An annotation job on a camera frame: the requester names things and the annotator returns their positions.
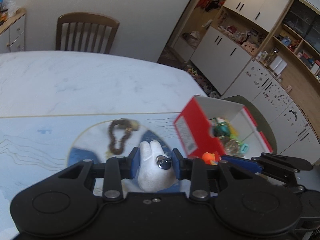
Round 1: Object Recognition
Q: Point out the teal oval case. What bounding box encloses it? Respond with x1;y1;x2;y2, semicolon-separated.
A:
240;143;249;154

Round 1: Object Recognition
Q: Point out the orange small toy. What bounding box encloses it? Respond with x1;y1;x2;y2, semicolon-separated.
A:
201;152;221;165

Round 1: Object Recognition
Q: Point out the green embroidered pouch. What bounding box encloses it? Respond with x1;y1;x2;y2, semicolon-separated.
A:
213;122;231;137

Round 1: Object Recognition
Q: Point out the white plush tooth keychain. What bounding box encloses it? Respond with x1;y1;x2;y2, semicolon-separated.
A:
137;140;177;192

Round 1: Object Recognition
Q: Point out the foil snack bag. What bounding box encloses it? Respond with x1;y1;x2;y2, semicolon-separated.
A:
224;139;240;156

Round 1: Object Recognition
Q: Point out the olive green chair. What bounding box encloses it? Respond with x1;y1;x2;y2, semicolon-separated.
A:
222;95;278;153

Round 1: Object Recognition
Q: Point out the red shoe box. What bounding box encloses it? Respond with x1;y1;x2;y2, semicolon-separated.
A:
174;96;274;159

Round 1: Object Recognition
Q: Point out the brown wooden chair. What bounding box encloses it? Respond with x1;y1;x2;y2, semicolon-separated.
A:
55;12;120;54

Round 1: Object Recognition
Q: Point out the small wooden side cabinet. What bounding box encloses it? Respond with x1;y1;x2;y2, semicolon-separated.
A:
0;8;26;54

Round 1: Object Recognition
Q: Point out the brown braided keychain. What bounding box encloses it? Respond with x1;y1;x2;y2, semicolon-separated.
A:
108;118;140;155

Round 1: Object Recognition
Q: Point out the large white wall cabinet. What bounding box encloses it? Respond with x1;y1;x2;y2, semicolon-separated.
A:
173;0;319;163

